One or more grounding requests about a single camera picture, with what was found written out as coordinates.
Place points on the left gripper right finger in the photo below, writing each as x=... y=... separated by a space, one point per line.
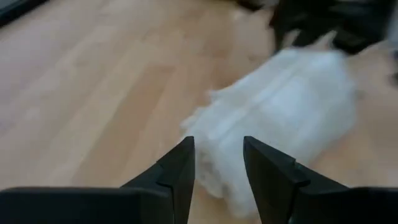
x=304 y=202

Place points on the white plaid towel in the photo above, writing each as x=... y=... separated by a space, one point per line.
x=273 y=118

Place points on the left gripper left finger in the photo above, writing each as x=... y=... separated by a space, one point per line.
x=140 y=202

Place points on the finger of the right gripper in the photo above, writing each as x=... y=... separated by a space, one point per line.
x=280 y=31

